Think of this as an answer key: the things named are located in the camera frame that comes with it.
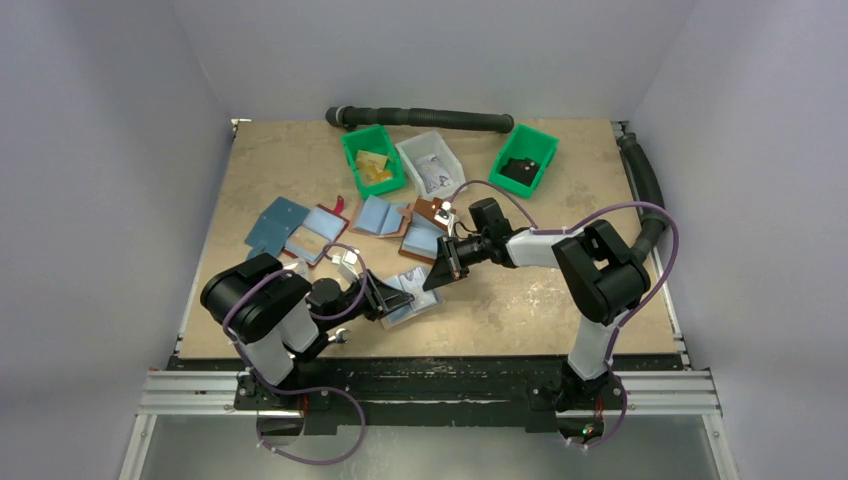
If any small green plastic bin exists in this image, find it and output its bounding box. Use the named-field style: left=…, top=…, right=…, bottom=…
left=488, top=124, right=559, bottom=198

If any red open card holder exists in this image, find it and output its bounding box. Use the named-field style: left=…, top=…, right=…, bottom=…
left=282, top=205, right=349, bottom=269

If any pink open card holder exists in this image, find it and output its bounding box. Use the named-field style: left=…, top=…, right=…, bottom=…
left=351, top=195, right=411, bottom=238

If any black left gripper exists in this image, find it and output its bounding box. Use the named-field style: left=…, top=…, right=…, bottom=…
left=323, top=268, right=414, bottom=331

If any brown open card holder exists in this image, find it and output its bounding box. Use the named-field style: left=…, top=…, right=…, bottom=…
left=396, top=197, right=456, bottom=265

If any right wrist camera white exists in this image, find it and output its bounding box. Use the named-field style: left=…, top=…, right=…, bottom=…
left=432, top=199, right=457, bottom=236

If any gold card upper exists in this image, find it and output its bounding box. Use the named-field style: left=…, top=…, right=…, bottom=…
left=355, top=150, right=389, bottom=169

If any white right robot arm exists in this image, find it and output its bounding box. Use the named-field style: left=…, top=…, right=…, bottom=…
left=423, top=198, right=667, bottom=407

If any rear black corrugated hose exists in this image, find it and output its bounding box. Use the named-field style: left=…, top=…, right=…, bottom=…
left=325, top=105, right=515, bottom=134

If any silver wrench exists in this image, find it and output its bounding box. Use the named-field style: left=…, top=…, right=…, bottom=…
left=328, top=328, right=350, bottom=345

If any white translucent plastic bin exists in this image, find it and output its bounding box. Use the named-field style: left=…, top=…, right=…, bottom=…
left=395, top=130, right=466, bottom=200

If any blue card holder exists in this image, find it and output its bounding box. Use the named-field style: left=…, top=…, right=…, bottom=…
left=245, top=197, right=310, bottom=260

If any cream card holder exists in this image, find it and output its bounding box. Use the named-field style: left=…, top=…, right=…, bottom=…
left=381, top=266, right=443, bottom=329

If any black corrugated hose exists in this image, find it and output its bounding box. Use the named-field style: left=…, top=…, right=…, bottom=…
left=616, top=132, right=671, bottom=260
left=325, top=105, right=515, bottom=134

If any right black corrugated hose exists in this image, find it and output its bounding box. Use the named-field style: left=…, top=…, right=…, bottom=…
left=616, top=132, right=671, bottom=260

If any aluminium frame rail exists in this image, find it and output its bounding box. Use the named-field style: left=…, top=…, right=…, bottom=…
left=119, top=119, right=743, bottom=480

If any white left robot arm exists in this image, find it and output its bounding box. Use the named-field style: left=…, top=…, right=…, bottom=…
left=200, top=253, right=415, bottom=409

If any large green plastic bin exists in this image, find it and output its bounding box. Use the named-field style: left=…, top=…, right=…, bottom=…
left=340, top=125, right=406, bottom=200

